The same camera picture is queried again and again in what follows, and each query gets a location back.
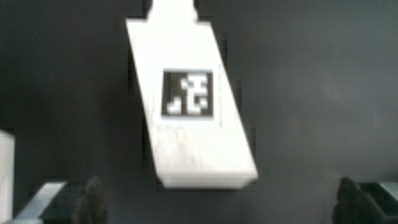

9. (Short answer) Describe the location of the white stool leg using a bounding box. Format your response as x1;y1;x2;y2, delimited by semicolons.
0;130;14;224
126;0;257;189

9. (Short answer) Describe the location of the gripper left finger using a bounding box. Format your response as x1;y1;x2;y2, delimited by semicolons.
10;177;108;224

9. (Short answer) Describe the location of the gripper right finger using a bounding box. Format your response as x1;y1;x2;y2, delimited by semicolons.
334;177;398;224

